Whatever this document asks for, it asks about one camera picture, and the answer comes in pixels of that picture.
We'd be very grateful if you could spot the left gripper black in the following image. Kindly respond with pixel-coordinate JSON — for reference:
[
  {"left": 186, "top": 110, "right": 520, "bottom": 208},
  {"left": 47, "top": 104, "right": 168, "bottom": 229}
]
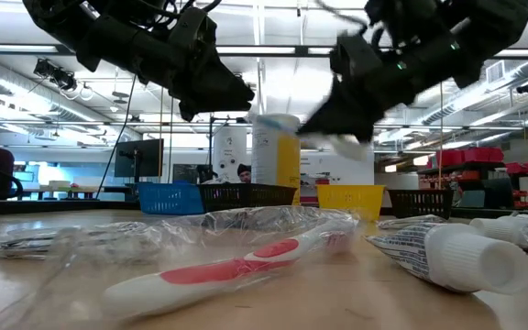
[{"left": 166, "top": 5, "right": 257, "bottom": 124}]

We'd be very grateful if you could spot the white yellow wipes canister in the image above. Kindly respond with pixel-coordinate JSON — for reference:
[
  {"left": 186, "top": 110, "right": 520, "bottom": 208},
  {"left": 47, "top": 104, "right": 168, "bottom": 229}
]
[{"left": 250, "top": 113, "right": 302, "bottom": 206}]

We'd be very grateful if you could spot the white cabinet panel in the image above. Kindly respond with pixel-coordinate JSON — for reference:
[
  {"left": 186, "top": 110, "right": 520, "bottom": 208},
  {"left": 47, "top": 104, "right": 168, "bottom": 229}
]
[{"left": 212, "top": 126, "right": 248, "bottom": 184}]

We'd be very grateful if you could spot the red toothbrush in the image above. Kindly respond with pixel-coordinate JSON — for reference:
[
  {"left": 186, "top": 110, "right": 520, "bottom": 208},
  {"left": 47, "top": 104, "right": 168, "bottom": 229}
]
[{"left": 101, "top": 205, "right": 360, "bottom": 321}]

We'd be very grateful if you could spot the silver air duct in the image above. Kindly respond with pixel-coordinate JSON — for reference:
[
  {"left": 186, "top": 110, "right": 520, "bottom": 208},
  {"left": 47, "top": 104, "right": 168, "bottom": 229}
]
[{"left": 0, "top": 54, "right": 109, "bottom": 134}]

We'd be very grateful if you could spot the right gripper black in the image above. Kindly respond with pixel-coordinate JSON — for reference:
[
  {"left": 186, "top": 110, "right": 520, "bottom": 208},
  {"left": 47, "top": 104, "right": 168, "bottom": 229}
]
[{"left": 296, "top": 40, "right": 435, "bottom": 144}]

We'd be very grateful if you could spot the dark storage shelf rack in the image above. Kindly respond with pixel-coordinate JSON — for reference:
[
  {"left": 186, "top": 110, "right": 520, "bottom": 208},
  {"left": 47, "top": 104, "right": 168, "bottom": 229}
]
[{"left": 417, "top": 159, "right": 528, "bottom": 210}]

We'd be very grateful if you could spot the white background table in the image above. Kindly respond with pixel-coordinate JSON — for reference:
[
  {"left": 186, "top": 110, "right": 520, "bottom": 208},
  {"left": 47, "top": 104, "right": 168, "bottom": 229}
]
[{"left": 20, "top": 181, "right": 132, "bottom": 201}]

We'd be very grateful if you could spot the black vertical pole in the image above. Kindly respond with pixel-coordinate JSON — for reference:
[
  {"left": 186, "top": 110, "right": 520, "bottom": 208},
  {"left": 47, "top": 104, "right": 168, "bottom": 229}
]
[{"left": 207, "top": 116, "right": 215, "bottom": 184}]

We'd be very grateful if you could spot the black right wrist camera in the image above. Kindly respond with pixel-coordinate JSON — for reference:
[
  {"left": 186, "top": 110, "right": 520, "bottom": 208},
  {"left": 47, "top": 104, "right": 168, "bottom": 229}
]
[{"left": 329, "top": 32, "right": 384, "bottom": 79}]

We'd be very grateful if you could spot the white board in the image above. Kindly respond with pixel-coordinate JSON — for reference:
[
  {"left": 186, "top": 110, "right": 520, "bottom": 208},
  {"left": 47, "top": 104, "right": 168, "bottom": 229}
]
[{"left": 299, "top": 150, "right": 376, "bottom": 186}]

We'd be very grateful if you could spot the yellow plastic basket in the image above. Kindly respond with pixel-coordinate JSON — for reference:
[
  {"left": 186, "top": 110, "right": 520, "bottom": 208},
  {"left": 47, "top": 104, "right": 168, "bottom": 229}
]
[{"left": 316, "top": 183, "right": 387, "bottom": 222}]

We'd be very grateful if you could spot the small white toothpaste tube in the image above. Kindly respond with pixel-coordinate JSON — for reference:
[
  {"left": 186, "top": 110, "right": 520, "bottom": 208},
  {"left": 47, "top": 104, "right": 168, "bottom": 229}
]
[
  {"left": 468, "top": 214, "right": 528, "bottom": 247},
  {"left": 365, "top": 221, "right": 528, "bottom": 295}
]

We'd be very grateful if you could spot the black ceiling camera rig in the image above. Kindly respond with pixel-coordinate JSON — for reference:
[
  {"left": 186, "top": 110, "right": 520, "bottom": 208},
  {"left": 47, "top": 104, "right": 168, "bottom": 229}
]
[{"left": 33, "top": 58, "right": 78, "bottom": 92}]

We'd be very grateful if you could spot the ceiling light strip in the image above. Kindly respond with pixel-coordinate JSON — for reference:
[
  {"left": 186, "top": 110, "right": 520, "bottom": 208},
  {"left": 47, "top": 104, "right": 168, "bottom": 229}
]
[
  {"left": 492, "top": 48, "right": 528, "bottom": 58},
  {"left": 0, "top": 43, "right": 59, "bottom": 53},
  {"left": 215, "top": 45, "right": 297, "bottom": 55}
]

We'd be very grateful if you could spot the blue plastic basket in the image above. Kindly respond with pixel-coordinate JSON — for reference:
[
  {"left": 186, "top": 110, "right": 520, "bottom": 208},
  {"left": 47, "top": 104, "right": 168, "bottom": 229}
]
[{"left": 137, "top": 181, "right": 205, "bottom": 215}]

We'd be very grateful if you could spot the black monitor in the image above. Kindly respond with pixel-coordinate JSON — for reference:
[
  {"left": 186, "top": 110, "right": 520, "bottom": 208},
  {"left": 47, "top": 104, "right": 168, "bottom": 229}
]
[{"left": 114, "top": 138, "right": 165, "bottom": 179}]

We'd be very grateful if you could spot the black plastic basket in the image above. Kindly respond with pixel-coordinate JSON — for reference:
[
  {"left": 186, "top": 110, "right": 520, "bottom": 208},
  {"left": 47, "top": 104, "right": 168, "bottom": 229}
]
[
  {"left": 387, "top": 189, "right": 455, "bottom": 220},
  {"left": 198, "top": 182, "right": 298, "bottom": 213}
]

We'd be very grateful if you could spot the hanging black cable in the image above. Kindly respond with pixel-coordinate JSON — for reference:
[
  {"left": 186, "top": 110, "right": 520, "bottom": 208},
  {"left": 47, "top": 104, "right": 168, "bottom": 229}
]
[{"left": 94, "top": 75, "right": 138, "bottom": 198}]

